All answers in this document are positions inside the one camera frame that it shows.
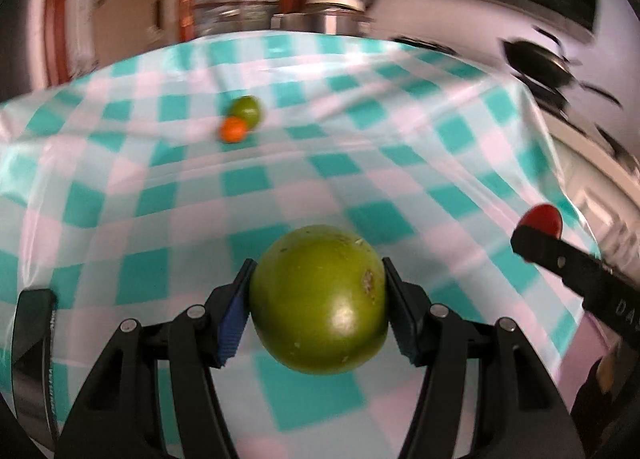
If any large green tomato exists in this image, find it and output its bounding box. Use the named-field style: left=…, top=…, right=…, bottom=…
left=249, top=224, right=391, bottom=376

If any small orange tangerine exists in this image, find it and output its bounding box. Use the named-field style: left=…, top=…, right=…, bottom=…
left=219, top=118, right=249, bottom=144

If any metal pot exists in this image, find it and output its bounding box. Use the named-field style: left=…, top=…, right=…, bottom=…
left=270, top=0, right=373, bottom=37

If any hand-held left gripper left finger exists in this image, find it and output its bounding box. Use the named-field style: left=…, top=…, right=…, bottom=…
left=57, top=259, right=258, bottom=459

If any teal checkered tablecloth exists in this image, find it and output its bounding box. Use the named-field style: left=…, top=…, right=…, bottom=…
left=0, top=31, right=603, bottom=459

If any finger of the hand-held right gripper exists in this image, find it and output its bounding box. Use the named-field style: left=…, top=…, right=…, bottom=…
left=511, top=225, right=613, bottom=300

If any black frying pan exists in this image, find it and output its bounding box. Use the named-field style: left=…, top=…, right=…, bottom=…
left=502, top=26, right=622, bottom=106

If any orange wooden door frame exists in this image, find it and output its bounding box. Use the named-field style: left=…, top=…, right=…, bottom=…
left=44, top=0, right=77, bottom=86

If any person's right hand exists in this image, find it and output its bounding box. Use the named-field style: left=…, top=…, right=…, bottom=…
left=570, top=356, right=640, bottom=459

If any red tomato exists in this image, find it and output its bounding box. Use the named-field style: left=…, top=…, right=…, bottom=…
left=520, top=204, right=564, bottom=240

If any small green tomato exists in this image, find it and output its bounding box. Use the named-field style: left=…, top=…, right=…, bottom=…
left=229, top=95, right=263, bottom=130

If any black printed strap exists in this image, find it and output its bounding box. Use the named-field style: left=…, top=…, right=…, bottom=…
left=11, top=289, right=60, bottom=442

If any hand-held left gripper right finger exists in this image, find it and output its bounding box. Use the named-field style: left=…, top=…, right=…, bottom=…
left=381, top=256, right=586, bottom=459

